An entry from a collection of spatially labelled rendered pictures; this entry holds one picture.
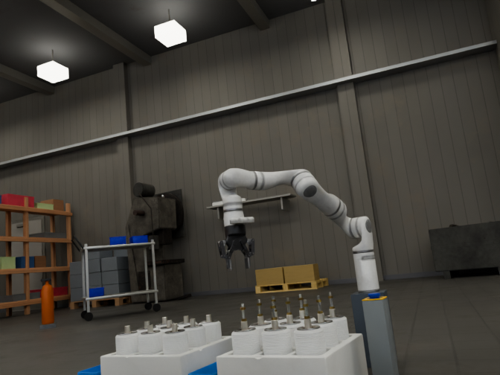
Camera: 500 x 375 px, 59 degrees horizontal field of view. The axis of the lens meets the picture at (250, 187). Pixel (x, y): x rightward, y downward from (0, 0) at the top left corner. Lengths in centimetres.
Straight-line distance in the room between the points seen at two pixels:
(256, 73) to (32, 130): 608
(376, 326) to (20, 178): 1154
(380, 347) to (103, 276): 806
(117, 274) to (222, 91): 423
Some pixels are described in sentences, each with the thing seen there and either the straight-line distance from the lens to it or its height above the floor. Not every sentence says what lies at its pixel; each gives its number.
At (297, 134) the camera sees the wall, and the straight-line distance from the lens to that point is 870.
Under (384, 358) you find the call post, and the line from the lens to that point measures 161.
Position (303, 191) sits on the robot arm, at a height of 72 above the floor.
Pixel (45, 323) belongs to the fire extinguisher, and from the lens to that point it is 598.
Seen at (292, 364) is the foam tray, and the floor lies 16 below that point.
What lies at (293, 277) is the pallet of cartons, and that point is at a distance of 759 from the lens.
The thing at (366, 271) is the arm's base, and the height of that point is 39.
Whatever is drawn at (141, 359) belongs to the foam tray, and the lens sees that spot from 181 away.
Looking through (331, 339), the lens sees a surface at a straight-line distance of 158.
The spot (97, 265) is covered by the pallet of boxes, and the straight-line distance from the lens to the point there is 942.
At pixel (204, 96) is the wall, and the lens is 972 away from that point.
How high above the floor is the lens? 46
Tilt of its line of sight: 10 degrees up
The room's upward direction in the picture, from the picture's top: 6 degrees counter-clockwise
